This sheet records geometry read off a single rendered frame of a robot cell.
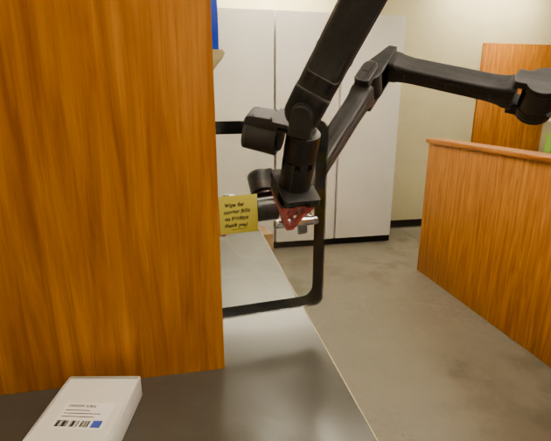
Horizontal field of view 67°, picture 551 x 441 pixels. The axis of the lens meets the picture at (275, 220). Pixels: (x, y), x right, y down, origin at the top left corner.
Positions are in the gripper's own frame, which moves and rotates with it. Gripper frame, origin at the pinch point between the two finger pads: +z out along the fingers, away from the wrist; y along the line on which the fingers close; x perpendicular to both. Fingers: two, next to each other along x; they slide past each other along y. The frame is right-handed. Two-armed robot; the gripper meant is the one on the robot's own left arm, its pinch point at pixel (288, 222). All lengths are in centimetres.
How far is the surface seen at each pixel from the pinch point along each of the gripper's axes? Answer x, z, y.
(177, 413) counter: -24.1, 17.0, 24.2
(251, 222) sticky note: -6.4, 2.1, -3.5
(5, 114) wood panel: -43.9, -20.4, -6.8
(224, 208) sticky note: -11.7, -1.0, -4.8
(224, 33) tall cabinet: 46, 58, -314
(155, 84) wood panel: -22.7, -24.9, -6.6
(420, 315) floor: 145, 172, -83
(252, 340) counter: -7.4, 24.4, 8.7
